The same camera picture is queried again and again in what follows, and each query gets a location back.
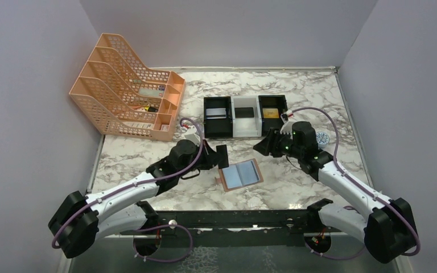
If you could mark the silver card in bin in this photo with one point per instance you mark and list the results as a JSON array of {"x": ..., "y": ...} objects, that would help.
[{"x": 216, "y": 113}]

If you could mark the right black bin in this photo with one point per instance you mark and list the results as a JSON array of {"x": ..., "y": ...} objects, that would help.
[{"x": 272, "y": 101}]

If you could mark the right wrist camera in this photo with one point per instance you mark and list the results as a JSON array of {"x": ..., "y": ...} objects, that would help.
[{"x": 288, "y": 120}]

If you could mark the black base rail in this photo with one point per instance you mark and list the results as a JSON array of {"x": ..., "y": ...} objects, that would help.
[{"x": 226, "y": 226}]

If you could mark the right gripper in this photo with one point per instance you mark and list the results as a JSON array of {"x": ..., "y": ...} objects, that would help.
[{"x": 269, "y": 144}]

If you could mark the white middle bin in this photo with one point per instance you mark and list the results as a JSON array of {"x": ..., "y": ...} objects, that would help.
[{"x": 246, "y": 119}]

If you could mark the gold card in bin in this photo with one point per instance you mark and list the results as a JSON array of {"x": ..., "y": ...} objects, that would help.
[{"x": 270, "y": 113}]

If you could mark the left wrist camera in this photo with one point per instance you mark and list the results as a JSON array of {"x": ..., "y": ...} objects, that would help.
[{"x": 194, "y": 134}]

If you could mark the tan leather card holder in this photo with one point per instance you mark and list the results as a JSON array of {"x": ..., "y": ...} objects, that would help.
[{"x": 239, "y": 175}]

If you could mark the small blue white jar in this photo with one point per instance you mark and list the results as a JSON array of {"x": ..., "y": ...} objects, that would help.
[{"x": 322, "y": 139}]

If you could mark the black card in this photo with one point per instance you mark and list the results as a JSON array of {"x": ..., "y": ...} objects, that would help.
[
  {"x": 222, "y": 152},
  {"x": 244, "y": 112}
]

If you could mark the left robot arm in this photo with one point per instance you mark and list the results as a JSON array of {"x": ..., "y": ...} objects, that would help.
[{"x": 81, "y": 220}]

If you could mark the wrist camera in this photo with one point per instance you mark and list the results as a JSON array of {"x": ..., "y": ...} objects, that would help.
[
  {"x": 194, "y": 134},
  {"x": 288, "y": 120}
]

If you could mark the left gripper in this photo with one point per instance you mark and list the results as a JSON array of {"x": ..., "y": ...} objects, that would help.
[{"x": 210, "y": 156}]

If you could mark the left black bin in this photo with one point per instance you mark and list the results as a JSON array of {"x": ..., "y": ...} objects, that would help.
[{"x": 218, "y": 128}]

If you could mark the orange plastic file organizer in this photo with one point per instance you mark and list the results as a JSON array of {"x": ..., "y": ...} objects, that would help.
[{"x": 122, "y": 96}]

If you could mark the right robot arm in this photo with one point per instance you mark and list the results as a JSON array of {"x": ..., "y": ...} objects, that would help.
[{"x": 324, "y": 168}]

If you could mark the black bin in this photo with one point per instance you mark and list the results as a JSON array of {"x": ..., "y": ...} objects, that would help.
[
  {"x": 218, "y": 128},
  {"x": 272, "y": 101}
]

